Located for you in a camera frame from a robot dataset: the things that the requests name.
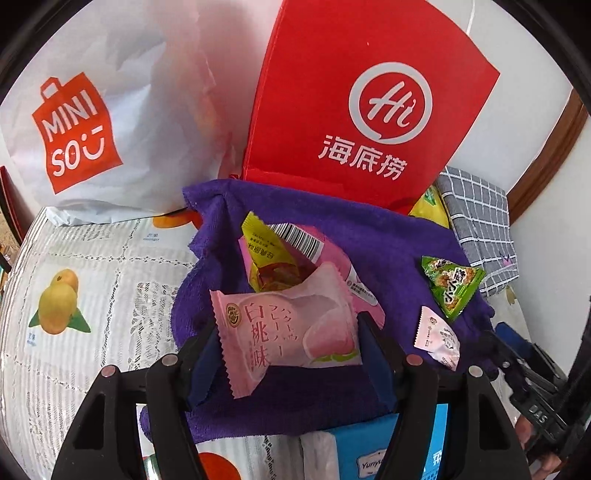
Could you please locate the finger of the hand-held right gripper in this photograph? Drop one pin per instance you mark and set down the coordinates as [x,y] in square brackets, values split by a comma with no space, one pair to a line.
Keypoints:
[526,346]
[501,360]

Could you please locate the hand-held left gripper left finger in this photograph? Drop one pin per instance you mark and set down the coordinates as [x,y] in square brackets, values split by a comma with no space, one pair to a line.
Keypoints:
[205,369]

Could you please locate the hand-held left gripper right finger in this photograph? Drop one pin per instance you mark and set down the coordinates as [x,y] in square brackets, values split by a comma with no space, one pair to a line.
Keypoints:
[374,360]

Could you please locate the small pale pink packet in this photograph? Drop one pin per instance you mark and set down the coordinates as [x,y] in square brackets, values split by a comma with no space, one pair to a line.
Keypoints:
[436,339]

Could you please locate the pink peach snack packet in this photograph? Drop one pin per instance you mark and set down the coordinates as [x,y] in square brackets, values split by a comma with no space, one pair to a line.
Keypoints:
[286,332]

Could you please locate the green triangular snack packet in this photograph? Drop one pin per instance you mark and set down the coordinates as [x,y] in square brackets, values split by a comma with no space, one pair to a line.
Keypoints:
[450,281]

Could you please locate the pink barcode snack packet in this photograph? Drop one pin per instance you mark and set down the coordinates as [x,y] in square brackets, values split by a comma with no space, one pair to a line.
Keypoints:
[332,258]

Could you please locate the yellow red snack packet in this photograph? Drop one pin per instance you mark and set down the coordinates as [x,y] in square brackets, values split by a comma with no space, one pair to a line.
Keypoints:
[258,230]

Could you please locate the person's right hand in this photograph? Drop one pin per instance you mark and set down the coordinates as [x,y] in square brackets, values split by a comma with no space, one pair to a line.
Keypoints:
[521,431]

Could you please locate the blue tissue pack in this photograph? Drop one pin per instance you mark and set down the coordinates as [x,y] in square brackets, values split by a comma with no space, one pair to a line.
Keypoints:
[355,447]

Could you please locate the purple towel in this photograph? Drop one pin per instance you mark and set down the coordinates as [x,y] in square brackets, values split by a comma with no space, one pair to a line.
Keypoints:
[392,258]

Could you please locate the fruit print tablecloth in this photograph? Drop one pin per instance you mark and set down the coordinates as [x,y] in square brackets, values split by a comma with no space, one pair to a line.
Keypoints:
[92,369]

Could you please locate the grey checked folded cloth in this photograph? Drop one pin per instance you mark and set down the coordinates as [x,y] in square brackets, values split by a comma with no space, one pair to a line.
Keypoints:
[480,217]

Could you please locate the yellow green snack packet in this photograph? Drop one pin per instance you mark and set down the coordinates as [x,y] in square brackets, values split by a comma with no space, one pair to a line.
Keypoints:
[427,207]

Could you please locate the patterned book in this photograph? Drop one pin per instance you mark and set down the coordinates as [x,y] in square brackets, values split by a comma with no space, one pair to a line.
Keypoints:
[9,198]

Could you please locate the white plastic shopping bag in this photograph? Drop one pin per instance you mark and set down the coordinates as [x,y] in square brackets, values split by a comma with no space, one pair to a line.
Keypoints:
[138,92]

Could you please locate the red paper bag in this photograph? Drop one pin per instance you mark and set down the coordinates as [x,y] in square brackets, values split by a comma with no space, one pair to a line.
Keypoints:
[323,69]

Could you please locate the brown wooden door frame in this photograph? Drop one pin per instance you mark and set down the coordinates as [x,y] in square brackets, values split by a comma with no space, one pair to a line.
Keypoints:
[549,166]

